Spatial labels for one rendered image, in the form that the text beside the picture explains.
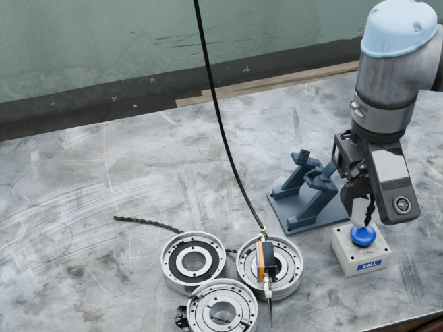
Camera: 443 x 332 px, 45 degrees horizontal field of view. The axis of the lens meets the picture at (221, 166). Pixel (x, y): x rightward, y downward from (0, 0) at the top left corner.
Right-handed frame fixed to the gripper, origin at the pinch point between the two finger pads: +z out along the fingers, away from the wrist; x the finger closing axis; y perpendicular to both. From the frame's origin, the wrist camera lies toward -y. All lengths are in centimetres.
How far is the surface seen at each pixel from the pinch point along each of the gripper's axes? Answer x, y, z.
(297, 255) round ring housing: 10.3, 0.7, 5.0
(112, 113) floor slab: 41, 153, 88
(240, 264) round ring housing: 19.3, 2.1, 5.8
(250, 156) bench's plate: 10.3, 27.8, 8.1
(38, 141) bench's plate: 52, 45, 8
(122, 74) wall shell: 33, 161, 74
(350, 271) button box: 3.1, -3.6, 6.0
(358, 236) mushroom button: 1.1, -0.7, 1.4
